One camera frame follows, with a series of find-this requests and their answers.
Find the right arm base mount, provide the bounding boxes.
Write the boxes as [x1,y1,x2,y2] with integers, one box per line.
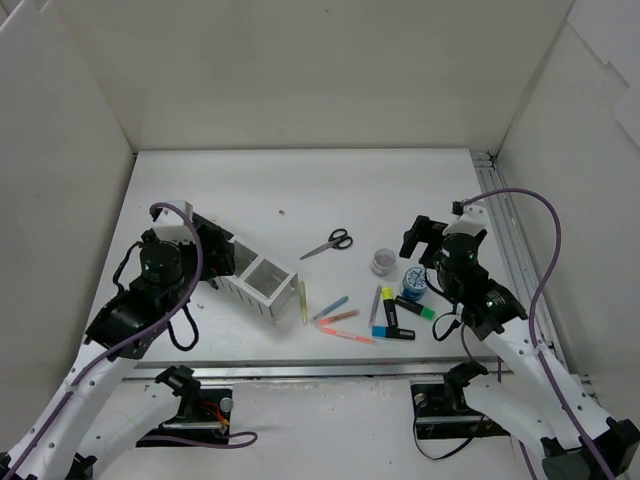
[411,360,509,462]

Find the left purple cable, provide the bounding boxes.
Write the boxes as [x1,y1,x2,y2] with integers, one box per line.
[0,201,259,480]

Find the blue pen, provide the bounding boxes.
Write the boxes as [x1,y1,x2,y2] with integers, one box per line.
[312,296,349,321]

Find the aluminium rail right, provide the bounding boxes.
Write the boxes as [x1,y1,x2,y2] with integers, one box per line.
[472,149,599,401]

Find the black handled scissors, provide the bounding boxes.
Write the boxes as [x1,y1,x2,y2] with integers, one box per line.
[300,228,353,260]

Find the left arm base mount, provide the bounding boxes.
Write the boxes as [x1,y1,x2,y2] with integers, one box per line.
[136,366,233,448]

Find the blue highlighter marker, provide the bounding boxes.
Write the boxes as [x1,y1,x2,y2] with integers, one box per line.
[371,326,415,341]

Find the yellow pen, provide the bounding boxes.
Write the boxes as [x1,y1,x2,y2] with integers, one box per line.
[298,280,309,326]

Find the orange brown pen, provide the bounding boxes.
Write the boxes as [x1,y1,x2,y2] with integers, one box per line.
[317,310,360,326]

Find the neon orange pen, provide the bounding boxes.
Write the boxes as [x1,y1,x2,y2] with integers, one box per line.
[316,326,377,345]

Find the yellow highlighter marker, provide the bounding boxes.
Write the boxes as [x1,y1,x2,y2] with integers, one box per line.
[381,287,398,327]

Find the green highlighter marker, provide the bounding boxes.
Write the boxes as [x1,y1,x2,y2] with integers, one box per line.
[395,296,436,321]

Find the aluminium rail front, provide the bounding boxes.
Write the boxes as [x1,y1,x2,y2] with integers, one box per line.
[122,357,506,381]

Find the clear jar of paper clips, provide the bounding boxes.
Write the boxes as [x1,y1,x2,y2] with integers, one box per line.
[371,248,396,277]

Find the white slotted desk organizer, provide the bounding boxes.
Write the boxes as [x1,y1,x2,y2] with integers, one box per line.
[210,236,299,323]

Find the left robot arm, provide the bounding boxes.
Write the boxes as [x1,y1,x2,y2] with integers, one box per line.
[1,202,236,479]

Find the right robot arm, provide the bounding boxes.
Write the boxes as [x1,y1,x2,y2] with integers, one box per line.
[400,202,639,479]

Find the purple pen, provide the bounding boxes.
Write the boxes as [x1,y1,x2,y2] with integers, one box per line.
[368,285,382,328]

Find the aluminium rail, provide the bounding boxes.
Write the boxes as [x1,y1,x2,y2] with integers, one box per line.
[122,357,506,381]
[472,149,599,401]

